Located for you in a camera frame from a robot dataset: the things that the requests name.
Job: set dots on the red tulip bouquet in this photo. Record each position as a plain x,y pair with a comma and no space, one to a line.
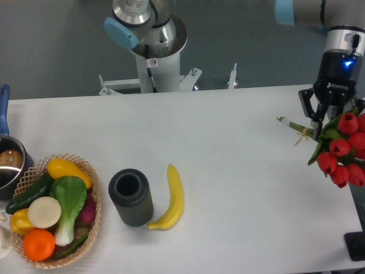
339,153

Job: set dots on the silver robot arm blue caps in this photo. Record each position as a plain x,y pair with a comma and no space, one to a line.
344,21

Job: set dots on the dark grey ribbed vase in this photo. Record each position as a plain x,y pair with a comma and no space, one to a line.
130,193

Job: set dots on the black device at right edge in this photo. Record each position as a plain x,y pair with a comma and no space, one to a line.
355,245

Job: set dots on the yellow banana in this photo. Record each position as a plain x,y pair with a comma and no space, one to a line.
176,204

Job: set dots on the purple red onion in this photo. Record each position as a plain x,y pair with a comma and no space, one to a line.
88,212

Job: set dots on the green bok choy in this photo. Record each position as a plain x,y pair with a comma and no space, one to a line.
70,192

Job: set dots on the yellow squash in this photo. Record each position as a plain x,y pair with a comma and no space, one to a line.
59,167

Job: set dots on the green chili pepper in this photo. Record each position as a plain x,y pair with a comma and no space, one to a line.
72,248

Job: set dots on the green cucumber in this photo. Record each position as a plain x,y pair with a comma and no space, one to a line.
37,190

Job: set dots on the white round radish slice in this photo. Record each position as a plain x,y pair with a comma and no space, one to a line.
44,212

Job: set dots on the woven wicker basket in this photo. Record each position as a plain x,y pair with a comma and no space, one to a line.
29,178

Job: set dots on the orange fruit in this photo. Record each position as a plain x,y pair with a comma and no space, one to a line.
38,244

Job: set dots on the yellow bell pepper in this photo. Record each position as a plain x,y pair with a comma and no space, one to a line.
19,222

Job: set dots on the white object at left edge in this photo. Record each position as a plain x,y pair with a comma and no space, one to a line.
6,241

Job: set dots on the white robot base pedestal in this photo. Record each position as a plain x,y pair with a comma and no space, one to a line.
157,59

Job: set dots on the blue handled saucepan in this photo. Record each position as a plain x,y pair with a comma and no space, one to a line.
15,160

